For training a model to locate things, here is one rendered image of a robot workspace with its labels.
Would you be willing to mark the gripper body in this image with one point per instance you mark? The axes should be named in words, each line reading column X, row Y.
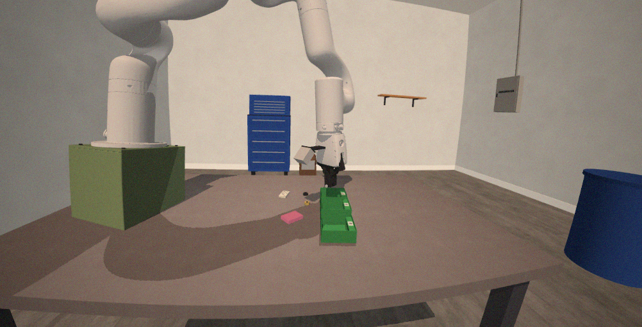
column 334, row 144

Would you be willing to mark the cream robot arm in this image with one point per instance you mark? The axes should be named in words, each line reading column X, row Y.
column 133, row 78

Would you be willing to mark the green rack of bins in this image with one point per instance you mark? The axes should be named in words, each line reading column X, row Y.
column 336, row 222

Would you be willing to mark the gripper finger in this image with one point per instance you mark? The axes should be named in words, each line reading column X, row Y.
column 326, row 171
column 334, row 171

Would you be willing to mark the pink square pad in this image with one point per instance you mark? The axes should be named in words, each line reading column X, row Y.
column 291, row 217

